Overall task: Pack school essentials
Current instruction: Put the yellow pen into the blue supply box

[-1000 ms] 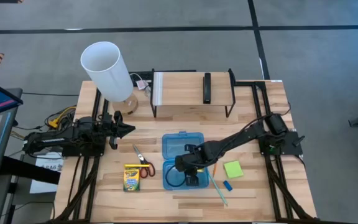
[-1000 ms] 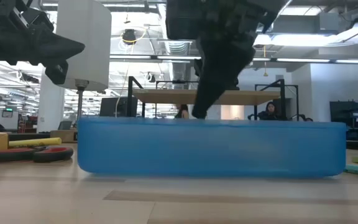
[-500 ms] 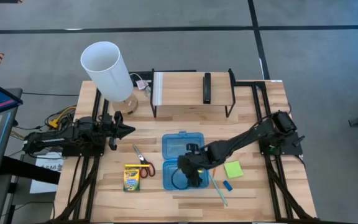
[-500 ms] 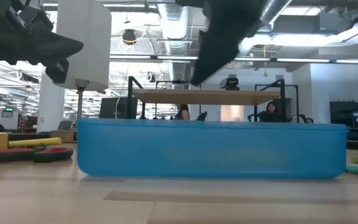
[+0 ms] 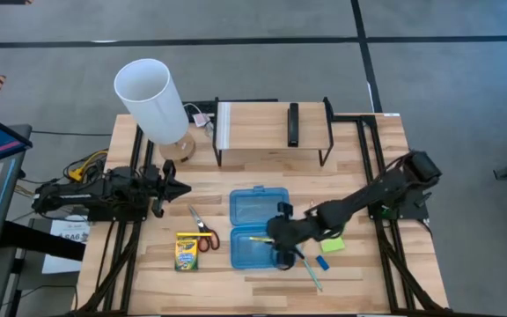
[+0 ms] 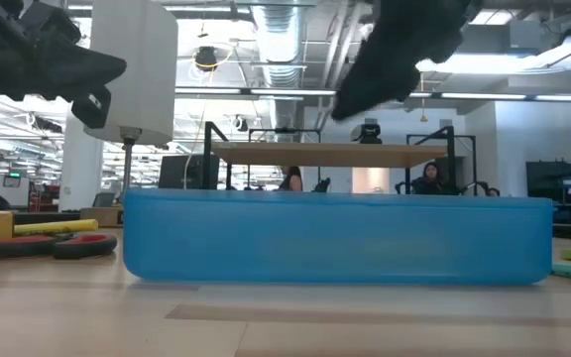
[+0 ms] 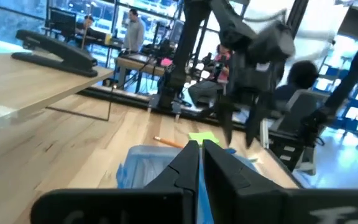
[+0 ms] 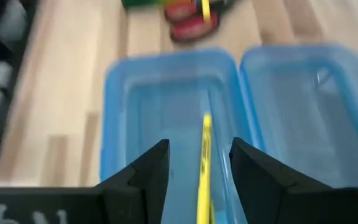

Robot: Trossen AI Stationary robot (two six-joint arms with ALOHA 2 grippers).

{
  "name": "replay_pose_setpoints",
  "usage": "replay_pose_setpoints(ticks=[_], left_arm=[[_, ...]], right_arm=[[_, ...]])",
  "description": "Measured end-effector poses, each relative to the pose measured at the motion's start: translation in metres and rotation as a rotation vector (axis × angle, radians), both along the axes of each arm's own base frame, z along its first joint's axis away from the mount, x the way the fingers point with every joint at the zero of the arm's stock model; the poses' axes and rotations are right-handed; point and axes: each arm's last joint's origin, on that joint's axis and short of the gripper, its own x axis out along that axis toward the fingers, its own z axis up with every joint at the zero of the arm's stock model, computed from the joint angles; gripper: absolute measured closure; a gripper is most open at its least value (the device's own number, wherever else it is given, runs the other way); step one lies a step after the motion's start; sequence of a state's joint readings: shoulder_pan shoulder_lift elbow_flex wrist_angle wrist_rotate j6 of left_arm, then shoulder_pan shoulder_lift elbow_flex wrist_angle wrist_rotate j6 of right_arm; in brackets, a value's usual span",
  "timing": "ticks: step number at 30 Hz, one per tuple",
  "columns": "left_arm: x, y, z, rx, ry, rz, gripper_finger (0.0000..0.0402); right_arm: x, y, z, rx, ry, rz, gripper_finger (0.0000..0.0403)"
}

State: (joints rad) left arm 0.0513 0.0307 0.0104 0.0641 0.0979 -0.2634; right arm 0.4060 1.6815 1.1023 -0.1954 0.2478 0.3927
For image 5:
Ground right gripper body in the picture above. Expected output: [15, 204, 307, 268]
[266, 201, 321, 270]

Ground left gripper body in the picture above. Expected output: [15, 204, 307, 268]
[147, 158, 178, 219]

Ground red-handled scissors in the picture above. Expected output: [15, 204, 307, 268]
[187, 204, 221, 254]

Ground green sticky note pad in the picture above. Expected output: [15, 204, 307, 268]
[320, 237, 347, 254]

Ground teal pencil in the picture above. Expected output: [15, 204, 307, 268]
[295, 245, 324, 292]

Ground yellow green crayon box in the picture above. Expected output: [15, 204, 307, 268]
[174, 232, 201, 272]

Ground blue plastic pencil case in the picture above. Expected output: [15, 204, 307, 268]
[229, 185, 297, 270]

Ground white shade table lamp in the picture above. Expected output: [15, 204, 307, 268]
[113, 57, 197, 164]

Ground wooden shelf riser black legs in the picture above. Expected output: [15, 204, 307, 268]
[211, 97, 335, 168]

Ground white paper sheet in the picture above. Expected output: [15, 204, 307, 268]
[41, 214, 92, 276]

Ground black stand bar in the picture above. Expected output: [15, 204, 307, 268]
[0, 219, 87, 262]

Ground black aluminium frame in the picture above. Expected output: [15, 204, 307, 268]
[73, 114, 157, 316]
[323, 96, 452, 316]

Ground yellow and black cable bundle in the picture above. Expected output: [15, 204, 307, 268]
[62, 148, 110, 183]

